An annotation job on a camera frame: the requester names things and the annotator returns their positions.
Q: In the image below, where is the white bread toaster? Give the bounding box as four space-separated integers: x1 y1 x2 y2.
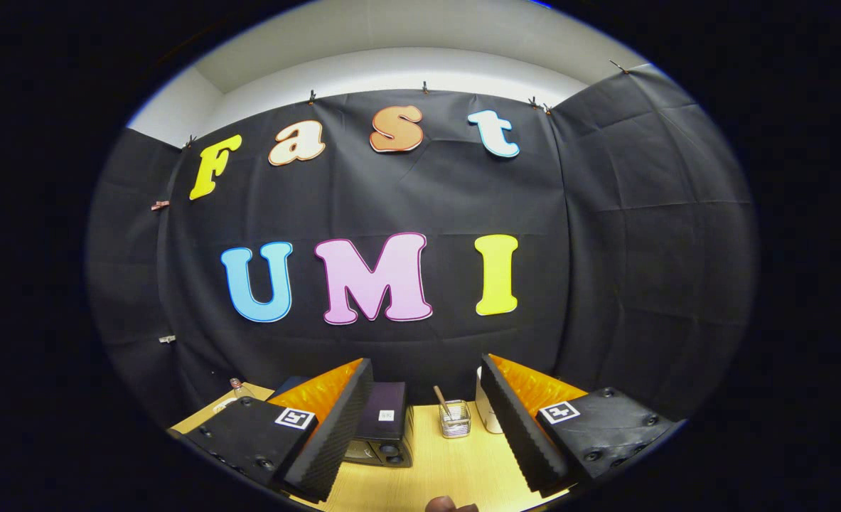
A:
475 366 504 434

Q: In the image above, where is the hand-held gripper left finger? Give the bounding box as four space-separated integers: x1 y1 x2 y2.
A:
178 358 375 502

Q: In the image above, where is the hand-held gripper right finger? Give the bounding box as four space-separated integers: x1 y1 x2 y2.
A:
481 353 677 497

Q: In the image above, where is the small clear cup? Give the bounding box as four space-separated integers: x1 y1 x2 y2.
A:
438 400 472 439

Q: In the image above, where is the black toaster oven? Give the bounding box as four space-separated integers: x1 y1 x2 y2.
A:
271 375 415 468

